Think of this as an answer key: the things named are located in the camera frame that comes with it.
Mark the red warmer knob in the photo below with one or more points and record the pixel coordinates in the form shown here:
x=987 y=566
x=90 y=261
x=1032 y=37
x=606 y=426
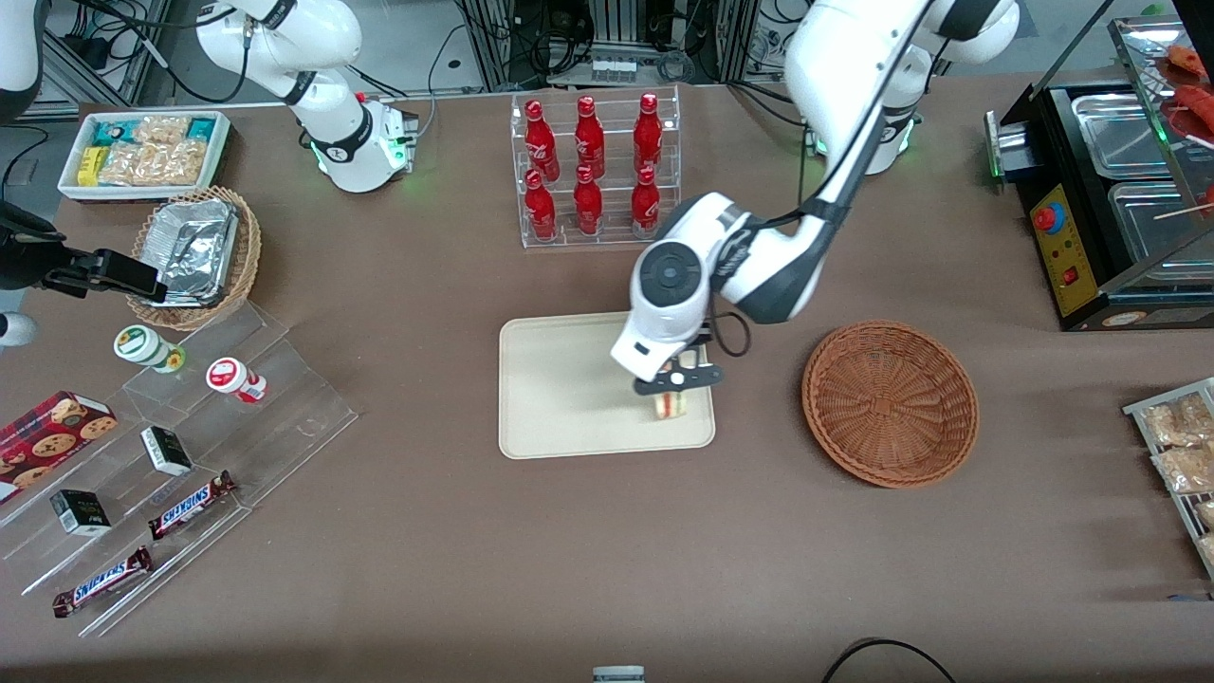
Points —
x=1046 y=218

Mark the Snickers chocolate bar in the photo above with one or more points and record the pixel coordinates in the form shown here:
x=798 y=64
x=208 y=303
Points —
x=190 y=506
x=102 y=581

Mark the stainless steel warmer pan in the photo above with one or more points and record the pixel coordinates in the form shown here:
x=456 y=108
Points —
x=1157 y=237
x=1124 y=138

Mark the triangular sandwich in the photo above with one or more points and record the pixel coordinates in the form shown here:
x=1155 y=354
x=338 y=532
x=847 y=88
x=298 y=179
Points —
x=670 y=406

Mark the clear acrylic bottle rack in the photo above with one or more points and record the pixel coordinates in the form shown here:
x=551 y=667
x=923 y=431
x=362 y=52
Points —
x=616 y=242

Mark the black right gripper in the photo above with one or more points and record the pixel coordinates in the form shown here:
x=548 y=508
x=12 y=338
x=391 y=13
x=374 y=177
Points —
x=27 y=260

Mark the red lid yogurt cup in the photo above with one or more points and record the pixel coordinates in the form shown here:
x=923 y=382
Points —
x=229 y=375

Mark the clear fried snack bag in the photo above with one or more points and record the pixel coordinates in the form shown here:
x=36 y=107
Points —
x=1206 y=514
x=1186 y=470
x=1176 y=422

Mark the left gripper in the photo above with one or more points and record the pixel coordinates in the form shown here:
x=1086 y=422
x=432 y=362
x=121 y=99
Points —
x=702 y=338

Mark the grey metal bracket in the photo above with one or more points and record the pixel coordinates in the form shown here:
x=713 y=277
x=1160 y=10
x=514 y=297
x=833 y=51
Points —
x=618 y=675

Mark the small black carton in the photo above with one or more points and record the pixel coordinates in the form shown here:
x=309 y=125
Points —
x=81 y=512
x=166 y=451

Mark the black food warmer appliance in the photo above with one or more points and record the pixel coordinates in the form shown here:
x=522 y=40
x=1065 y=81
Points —
x=1053 y=152

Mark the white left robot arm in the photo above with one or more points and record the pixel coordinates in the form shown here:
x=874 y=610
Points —
x=835 y=76

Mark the beige plastic tray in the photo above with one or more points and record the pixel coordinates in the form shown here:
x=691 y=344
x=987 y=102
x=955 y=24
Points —
x=560 y=398

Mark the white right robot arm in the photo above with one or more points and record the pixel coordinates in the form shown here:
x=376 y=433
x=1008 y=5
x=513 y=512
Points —
x=332 y=38

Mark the green lid yogurt cup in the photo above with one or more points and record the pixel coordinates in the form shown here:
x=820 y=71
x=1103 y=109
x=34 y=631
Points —
x=140 y=344

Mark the yellow snack packet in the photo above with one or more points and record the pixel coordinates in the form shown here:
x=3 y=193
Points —
x=89 y=166

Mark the red cola bottle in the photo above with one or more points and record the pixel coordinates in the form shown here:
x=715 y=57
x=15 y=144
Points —
x=540 y=138
x=645 y=204
x=540 y=209
x=648 y=133
x=589 y=138
x=588 y=204

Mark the aluminium foil tray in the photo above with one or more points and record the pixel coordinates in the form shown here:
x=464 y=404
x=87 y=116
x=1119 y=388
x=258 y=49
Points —
x=190 y=247

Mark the light tan wicker basket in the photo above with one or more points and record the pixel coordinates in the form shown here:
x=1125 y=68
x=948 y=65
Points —
x=249 y=256

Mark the teal snack packet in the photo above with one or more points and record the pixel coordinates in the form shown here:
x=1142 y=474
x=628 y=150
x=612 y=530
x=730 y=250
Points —
x=201 y=129
x=111 y=133

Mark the red chocolate cookie box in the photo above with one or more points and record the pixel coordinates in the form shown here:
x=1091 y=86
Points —
x=47 y=436

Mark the clear cracker bag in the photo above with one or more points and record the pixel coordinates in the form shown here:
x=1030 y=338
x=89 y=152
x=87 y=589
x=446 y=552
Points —
x=182 y=161
x=128 y=163
x=163 y=129

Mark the clear acrylic stepped display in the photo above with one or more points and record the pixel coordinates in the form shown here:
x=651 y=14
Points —
x=285 y=417

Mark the brown round wicker basket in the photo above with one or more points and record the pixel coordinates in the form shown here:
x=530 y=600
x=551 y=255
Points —
x=892 y=408

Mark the aluminium frame rack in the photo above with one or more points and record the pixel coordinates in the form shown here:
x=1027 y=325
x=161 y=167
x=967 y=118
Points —
x=493 y=38

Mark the white plastic snack bin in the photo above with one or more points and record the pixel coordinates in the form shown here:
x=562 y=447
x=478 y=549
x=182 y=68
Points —
x=220 y=152

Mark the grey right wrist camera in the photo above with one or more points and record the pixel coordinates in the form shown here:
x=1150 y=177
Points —
x=14 y=330

